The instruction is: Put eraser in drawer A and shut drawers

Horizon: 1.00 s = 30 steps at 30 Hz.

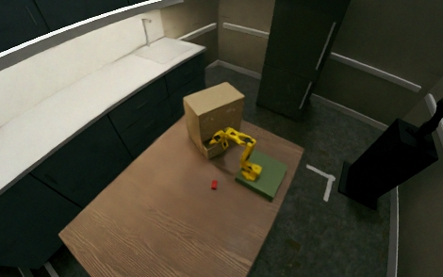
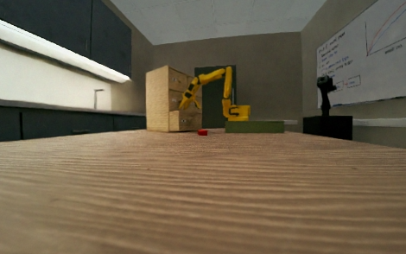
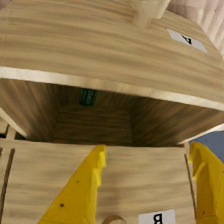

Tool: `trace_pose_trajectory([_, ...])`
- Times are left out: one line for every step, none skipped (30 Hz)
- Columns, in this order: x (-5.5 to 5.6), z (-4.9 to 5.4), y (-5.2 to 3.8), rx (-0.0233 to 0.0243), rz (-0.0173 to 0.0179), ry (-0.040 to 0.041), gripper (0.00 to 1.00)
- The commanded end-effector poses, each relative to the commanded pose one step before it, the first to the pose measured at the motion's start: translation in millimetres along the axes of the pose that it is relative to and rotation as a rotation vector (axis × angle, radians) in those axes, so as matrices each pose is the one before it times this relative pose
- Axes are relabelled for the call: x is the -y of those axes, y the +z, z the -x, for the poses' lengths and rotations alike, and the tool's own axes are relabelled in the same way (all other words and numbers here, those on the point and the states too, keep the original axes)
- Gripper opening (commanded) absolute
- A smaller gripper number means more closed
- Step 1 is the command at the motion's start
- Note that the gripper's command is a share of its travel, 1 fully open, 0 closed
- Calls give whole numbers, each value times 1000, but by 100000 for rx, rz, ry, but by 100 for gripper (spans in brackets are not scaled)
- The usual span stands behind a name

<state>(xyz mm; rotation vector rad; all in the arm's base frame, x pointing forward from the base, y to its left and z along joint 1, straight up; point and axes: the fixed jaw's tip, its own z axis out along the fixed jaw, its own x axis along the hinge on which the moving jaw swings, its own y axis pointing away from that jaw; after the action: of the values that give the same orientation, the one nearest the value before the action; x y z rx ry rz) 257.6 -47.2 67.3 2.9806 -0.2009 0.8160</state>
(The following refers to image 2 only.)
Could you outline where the tan wooden chest of drawers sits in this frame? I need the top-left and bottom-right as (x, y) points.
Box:
(146, 66), (194, 132)

